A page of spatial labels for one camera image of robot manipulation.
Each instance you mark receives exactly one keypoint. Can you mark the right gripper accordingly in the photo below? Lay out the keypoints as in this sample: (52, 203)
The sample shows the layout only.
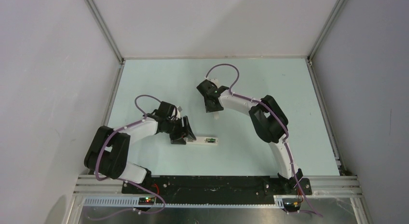
(210, 108)

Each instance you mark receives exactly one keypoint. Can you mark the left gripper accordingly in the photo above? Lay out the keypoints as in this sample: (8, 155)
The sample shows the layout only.
(182, 132)

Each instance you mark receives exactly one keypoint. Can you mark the white remote control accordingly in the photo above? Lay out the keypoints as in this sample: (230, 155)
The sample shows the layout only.
(201, 141)

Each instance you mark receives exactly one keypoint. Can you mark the green AAA battery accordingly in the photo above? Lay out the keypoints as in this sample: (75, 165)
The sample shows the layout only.
(210, 140)

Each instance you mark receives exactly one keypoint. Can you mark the white battery cover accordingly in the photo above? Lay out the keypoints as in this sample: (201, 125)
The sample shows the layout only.
(216, 115)

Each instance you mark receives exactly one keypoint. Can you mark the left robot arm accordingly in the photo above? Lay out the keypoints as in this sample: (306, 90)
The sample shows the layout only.
(109, 149)

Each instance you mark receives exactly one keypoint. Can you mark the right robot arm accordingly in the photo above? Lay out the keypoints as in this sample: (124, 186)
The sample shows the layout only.
(270, 125)

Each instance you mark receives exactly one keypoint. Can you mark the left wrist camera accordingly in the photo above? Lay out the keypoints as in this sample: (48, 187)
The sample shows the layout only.
(176, 113)

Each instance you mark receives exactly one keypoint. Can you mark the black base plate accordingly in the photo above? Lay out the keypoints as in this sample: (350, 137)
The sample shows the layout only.
(258, 189)

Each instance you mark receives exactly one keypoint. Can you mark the white slotted cable duct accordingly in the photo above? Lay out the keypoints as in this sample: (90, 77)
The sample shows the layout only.
(140, 202)

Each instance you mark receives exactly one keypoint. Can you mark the aluminium frame rail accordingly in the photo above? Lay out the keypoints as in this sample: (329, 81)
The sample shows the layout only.
(95, 12)

